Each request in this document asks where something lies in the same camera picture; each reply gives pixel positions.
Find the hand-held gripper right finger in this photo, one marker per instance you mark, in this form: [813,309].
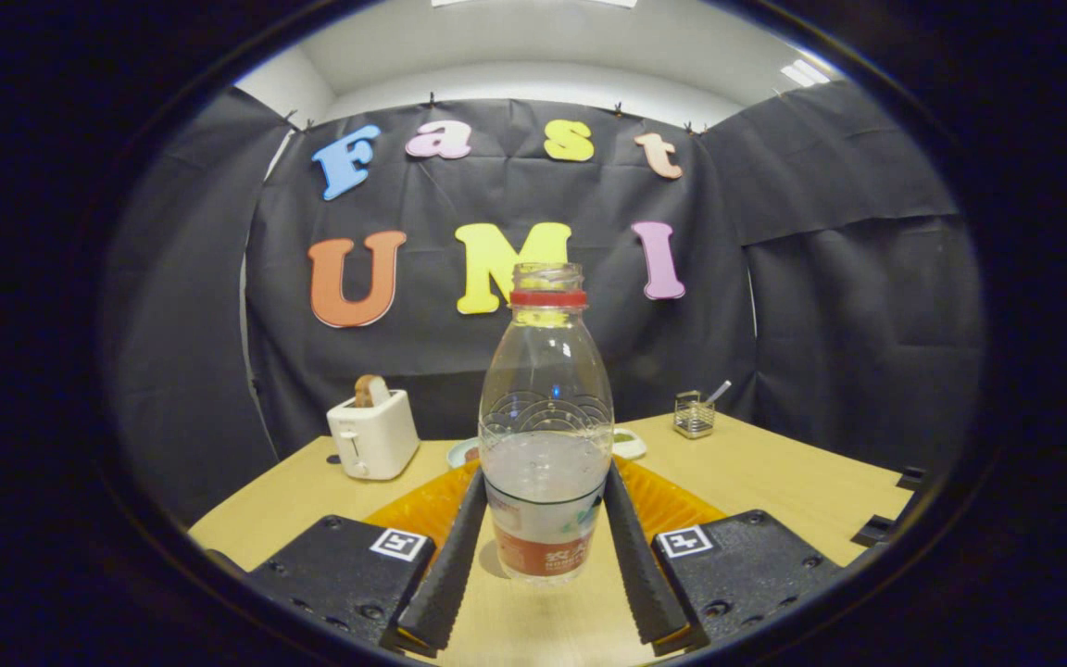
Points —
[640,574]

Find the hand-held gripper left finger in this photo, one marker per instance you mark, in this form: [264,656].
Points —
[450,584]

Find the clear plastic juice bottle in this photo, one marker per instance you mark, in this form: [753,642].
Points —
[543,398]

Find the small white dish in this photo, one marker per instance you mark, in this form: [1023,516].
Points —
[631,449]

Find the pale green plate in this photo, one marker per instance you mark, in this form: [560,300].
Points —
[461,454]

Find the white toaster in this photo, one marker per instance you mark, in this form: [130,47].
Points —
[376,440]

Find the wooden table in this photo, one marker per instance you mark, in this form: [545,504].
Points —
[774,482]

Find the metal spoon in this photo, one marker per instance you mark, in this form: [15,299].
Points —
[719,391]

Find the brown bread slice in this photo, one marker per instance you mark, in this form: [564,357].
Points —
[371,391]

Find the black backdrop cloth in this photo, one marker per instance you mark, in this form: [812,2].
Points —
[459,352]

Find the black table clamp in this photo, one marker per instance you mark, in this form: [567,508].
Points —
[876,530]
[911,478]

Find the small ceiling light panel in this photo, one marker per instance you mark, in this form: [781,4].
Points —
[805,73]

